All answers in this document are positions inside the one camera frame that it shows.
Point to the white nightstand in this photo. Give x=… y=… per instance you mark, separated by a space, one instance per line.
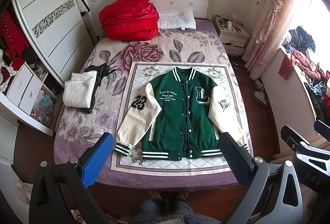
x=233 y=36

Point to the purple floral bed blanket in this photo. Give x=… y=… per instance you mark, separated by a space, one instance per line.
x=77 y=131

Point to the pile of clothes on desk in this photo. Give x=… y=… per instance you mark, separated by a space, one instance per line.
x=317 y=83

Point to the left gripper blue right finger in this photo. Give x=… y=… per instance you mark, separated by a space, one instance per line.
x=272 y=192

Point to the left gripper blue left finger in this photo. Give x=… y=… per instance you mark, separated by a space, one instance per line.
x=48 y=203

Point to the red clothes in wardrobe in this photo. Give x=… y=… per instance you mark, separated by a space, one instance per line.
x=14 y=39

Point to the white desk by window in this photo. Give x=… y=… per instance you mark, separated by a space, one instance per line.
x=291 y=105

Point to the pink floral curtain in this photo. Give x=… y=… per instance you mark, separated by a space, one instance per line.
x=268 y=35

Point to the white sliding wardrobe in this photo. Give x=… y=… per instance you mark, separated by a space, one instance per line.
x=57 y=33

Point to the white pillow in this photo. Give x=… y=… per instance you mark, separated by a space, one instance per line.
x=176 y=18

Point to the red quilt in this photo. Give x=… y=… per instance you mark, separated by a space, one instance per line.
x=131 y=20

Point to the green varsity jacket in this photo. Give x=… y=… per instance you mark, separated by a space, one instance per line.
x=179 y=114

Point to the slippers on floor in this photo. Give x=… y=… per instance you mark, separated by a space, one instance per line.
x=259 y=94

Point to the black garment on bed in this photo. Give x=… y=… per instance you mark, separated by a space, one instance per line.
x=102 y=71

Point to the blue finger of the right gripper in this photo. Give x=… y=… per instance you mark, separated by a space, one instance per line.
x=292 y=138

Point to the folded white knit garment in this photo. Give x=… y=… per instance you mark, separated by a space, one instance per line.
x=79 y=89

